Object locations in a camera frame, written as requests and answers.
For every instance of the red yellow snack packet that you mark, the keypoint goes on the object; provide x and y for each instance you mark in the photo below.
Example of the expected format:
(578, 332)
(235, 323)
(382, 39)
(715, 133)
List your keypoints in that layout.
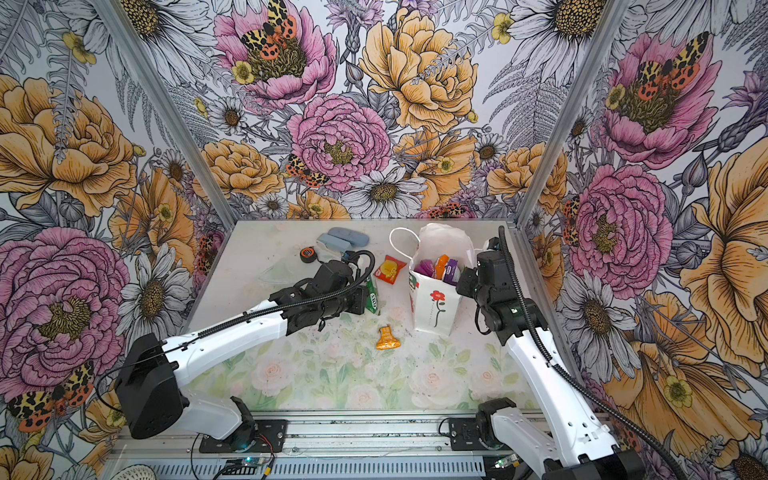
(389, 269)

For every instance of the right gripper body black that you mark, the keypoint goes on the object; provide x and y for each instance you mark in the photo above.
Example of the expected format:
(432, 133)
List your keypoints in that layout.
(468, 286)

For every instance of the purple Fox's candy bag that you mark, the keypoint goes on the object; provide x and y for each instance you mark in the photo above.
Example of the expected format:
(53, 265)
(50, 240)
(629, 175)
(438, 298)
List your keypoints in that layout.
(452, 272)

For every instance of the purple snack packet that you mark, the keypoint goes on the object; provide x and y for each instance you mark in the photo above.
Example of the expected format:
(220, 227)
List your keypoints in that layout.
(425, 268)

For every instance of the green yellow candy bag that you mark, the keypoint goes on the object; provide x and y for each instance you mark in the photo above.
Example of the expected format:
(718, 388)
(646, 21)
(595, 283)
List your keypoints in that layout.
(372, 298)

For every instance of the black orange tape roll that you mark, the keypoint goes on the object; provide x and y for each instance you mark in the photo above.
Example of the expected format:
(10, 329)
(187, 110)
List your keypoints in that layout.
(308, 255)

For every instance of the white paper bag red flower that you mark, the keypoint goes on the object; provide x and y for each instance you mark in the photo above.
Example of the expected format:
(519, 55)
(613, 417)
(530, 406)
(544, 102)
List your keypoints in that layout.
(434, 304)

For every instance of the aluminium rail frame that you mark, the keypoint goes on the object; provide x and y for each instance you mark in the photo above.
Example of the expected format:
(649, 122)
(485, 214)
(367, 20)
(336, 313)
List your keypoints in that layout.
(330, 445)

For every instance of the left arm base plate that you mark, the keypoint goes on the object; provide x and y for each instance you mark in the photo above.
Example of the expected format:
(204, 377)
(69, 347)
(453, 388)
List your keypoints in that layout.
(259, 436)

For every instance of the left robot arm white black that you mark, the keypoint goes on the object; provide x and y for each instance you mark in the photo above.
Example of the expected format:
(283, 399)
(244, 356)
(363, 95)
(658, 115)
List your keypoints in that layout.
(152, 384)

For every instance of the blue grey case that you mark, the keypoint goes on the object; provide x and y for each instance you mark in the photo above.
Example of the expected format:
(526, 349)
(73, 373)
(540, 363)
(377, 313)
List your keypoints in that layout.
(334, 243)
(355, 238)

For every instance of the small orange snack packet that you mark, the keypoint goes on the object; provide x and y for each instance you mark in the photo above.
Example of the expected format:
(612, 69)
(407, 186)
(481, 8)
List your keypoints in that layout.
(387, 341)

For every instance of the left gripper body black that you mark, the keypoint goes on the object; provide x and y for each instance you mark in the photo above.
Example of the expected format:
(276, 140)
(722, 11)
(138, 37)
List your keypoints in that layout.
(353, 300)

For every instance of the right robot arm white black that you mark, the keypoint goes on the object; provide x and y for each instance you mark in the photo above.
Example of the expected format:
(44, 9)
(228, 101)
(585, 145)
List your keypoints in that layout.
(577, 445)

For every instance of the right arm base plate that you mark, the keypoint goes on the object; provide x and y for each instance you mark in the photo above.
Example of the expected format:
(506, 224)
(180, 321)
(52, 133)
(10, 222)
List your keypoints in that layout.
(464, 435)

